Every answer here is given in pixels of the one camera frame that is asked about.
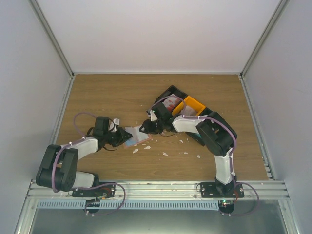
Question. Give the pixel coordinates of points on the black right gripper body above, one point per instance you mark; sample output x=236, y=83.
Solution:
x=160, y=126

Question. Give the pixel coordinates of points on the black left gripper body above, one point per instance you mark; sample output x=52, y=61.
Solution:
x=112, y=139

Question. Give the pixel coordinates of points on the pink card holder wallet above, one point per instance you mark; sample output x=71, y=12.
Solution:
x=138, y=137

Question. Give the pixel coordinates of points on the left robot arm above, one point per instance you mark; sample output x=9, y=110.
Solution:
x=58, y=168

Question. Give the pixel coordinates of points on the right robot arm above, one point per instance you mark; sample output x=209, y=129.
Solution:
x=223, y=151

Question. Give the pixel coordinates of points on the red white card stack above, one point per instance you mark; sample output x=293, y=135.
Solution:
x=171, y=102

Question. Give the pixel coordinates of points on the black bin red cards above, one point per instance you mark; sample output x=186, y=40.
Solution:
x=171, y=90

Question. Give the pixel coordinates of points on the black bin teal cards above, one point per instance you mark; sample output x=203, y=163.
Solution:
x=203, y=128

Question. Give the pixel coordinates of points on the white debris pile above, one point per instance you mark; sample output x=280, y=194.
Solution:
x=140, y=148

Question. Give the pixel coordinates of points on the yellow bin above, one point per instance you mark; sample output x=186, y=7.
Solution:
x=193, y=107

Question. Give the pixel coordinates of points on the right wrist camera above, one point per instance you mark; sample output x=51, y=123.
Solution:
x=153, y=116

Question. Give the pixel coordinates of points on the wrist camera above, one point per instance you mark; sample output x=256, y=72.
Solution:
x=153, y=116
x=114, y=123

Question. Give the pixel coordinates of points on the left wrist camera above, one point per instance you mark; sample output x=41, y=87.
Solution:
x=114, y=123

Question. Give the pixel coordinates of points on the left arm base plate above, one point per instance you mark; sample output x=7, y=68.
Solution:
x=103, y=192

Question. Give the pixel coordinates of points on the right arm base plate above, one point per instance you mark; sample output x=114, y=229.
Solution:
x=219, y=190

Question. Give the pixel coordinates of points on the grey cable duct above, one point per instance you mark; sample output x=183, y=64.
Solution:
x=130, y=204

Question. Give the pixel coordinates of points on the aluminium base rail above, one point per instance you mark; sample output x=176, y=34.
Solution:
x=173, y=190

